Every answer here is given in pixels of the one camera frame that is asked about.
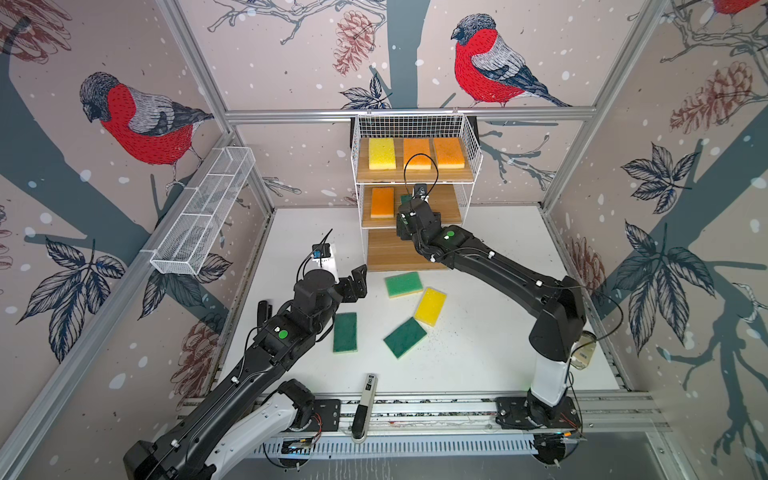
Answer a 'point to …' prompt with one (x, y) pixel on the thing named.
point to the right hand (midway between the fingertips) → (406, 221)
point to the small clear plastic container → (582, 350)
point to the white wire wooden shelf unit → (384, 251)
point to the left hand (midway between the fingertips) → (352, 268)
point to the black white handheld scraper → (364, 410)
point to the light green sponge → (403, 285)
